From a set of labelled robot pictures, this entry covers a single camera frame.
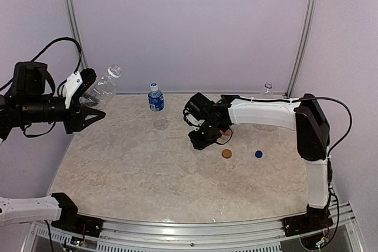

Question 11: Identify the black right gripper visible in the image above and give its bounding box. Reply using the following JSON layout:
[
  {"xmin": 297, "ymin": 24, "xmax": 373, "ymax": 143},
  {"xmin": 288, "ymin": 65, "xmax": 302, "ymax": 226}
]
[{"xmin": 188, "ymin": 119, "xmax": 224, "ymax": 149}]

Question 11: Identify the orange juice bottle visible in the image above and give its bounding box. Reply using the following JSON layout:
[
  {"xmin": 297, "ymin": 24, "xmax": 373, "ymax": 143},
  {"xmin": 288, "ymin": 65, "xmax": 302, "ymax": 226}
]
[{"xmin": 220, "ymin": 129, "xmax": 232, "ymax": 136}]

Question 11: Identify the brown bottle cap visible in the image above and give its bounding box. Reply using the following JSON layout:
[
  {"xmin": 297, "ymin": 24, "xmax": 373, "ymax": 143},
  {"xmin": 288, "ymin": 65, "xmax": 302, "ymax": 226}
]
[{"xmin": 221, "ymin": 149, "xmax": 232, "ymax": 159}]

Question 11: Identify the clear bottle white cap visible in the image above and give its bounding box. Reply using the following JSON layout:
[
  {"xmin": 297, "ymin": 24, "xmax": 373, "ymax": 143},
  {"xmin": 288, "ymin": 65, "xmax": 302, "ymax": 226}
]
[{"xmin": 80, "ymin": 64, "xmax": 122, "ymax": 110}]

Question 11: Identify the small blue bottle white cap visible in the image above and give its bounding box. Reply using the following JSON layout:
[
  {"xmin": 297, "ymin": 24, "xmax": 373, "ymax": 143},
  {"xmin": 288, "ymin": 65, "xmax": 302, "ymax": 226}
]
[{"xmin": 148, "ymin": 83, "xmax": 164, "ymax": 112}]

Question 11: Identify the blue label clear bottle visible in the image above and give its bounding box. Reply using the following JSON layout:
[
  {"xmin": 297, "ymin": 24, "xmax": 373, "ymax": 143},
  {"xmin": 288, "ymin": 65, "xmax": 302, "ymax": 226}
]
[{"xmin": 262, "ymin": 81, "xmax": 273, "ymax": 98}]

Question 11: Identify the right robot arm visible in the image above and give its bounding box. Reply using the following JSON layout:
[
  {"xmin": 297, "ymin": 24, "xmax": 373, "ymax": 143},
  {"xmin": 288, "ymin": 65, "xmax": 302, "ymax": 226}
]
[{"xmin": 183, "ymin": 93, "xmax": 331, "ymax": 231}]

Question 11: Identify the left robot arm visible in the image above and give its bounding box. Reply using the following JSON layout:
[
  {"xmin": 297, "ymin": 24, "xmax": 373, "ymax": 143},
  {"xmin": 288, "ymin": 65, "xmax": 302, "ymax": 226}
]
[{"xmin": 1, "ymin": 62, "xmax": 106, "ymax": 237}]

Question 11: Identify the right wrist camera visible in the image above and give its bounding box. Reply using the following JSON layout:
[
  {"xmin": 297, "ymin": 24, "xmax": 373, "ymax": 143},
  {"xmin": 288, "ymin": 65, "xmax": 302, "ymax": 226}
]
[{"xmin": 183, "ymin": 109, "xmax": 200, "ymax": 130}]

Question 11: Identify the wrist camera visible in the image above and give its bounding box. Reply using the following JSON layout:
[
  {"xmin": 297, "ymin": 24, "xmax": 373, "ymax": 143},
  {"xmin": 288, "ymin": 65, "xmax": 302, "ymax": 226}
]
[
  {"xmin": 183, "ymin": 109, "xmax": 200, "ymax": 130},
  {"xmin": 63, "ymin": 68, "xmax": 97, "ymax": 109}
]

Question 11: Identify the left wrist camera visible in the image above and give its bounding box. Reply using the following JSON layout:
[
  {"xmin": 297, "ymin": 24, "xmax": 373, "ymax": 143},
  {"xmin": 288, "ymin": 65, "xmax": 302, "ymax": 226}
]
[{"xmin": 63, "ymin": 68, "xmax": 97, "ymax": 109}]

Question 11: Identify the left camera cable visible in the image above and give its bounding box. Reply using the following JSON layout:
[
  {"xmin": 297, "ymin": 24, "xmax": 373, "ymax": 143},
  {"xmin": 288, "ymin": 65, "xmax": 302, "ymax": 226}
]
[{"xmin": 0, "ymin": 37, "xmax": 84, "ymax": 138}]

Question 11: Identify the camera cable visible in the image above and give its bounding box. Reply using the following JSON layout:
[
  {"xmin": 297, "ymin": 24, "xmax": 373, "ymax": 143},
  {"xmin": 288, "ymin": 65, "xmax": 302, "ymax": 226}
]
[
  {"xmin": 0, "ymin": 37, "xmax": 84, "ymax": 138},
  {"xmin": 221, "ymin": 94, "xmax": 354, "ymax": 176}
]

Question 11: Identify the left aluminium frame post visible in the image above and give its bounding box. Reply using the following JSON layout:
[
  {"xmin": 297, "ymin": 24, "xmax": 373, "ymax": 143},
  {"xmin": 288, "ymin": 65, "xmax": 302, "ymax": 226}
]
[{"xmin": 63, "ymin": 0, "xmax": 95, "ymax": 69}]

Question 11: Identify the aluminium frame post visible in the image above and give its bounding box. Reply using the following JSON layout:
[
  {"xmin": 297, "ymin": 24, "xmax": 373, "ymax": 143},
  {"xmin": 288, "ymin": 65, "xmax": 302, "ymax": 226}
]
[
  {"xmin": 63, "ymin": 0, "xmax": 95, "ymax": 69},
  {"xmin": 285, "ymin": 0, "xmax": 317, "ymax": 97}
]

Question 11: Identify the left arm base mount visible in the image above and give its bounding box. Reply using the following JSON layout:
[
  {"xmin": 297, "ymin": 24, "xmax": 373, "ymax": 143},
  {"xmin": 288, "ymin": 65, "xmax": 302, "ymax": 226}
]
[{"xmin": 51, "ymin": 192, "xmax": 103, "ymax": 238}]

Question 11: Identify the right camera cable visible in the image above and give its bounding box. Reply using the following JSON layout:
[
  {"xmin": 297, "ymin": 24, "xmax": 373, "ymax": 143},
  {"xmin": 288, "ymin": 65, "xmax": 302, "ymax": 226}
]
[{"xmin": 221, "ymin": 94, "xmax": 354, "ymax": 176}]

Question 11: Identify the aluminium front rail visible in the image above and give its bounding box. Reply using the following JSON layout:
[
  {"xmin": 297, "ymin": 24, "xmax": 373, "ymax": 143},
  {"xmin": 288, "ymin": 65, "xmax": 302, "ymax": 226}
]
[{"xmin": 28, "ymin": 201, "xmax": 364, "ymax": 252}]

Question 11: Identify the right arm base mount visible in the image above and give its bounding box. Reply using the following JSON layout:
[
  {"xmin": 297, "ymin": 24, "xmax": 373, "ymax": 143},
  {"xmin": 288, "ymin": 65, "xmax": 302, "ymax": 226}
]
[{"xmin": 282, "ymin": 205, "xmax": 333, "ymax": 237}]

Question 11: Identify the right aluminium frame post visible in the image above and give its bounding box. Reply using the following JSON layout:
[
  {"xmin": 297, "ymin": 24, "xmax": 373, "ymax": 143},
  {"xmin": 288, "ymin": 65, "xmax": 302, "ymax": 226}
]
[{"xmin": 285, "ymin": 0, "xmax": 317, "ymax": 97}]

